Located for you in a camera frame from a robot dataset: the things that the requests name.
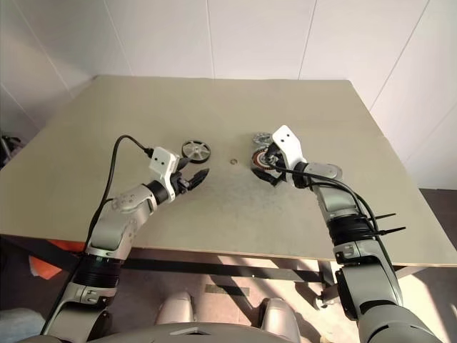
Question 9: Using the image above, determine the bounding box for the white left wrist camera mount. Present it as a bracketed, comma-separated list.
[148, 146, 180, 203]

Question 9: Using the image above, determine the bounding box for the black table frame bar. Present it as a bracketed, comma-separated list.
[0, 234, 89, 278]
[123, 257, 326, 285]

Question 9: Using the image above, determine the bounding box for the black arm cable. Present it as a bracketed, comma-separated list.
[273, 162, 397, 276]
[41, 134, 155, 335]

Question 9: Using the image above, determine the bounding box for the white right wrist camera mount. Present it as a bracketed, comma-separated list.
[271, 124, 307, 172]

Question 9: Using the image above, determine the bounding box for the grey rounded robot leg shell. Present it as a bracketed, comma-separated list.
[259, 297, 299, 335]
[154, 291, 196, 326]

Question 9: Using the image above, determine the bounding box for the orange cloth object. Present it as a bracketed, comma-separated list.
[30, 239, 85, 279]

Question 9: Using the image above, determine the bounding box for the grey table leg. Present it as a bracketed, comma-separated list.
[317, 259, 338, 304]

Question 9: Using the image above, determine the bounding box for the grey floor tape strip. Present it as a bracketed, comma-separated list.
[205, 284, 249, 297]

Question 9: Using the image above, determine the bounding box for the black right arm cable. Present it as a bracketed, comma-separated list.
[273, 162, 397, 276]

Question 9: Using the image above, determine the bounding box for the dark metal stand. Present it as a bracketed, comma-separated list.
[0, 132, 23, 167]

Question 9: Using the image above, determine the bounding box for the blue grey fabric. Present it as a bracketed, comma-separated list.
[0, 307, 49, 343]

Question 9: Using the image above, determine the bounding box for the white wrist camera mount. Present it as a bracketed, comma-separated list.
[148, 146, 180, 203]
[271, 124, 307, 172]

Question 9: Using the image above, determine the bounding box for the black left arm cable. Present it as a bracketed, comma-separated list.
[41, 134, 155, 335]

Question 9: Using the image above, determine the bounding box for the grey table frame beam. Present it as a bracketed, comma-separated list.
[394, 263, 431, 280]

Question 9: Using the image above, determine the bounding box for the copper wound motor stator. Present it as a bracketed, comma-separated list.
[248, 146, 274, 172]

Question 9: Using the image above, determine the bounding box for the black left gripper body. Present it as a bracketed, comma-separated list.
[171, 170, 191, 197]

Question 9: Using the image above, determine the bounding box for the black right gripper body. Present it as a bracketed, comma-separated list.
[265, 142, 291, 180]

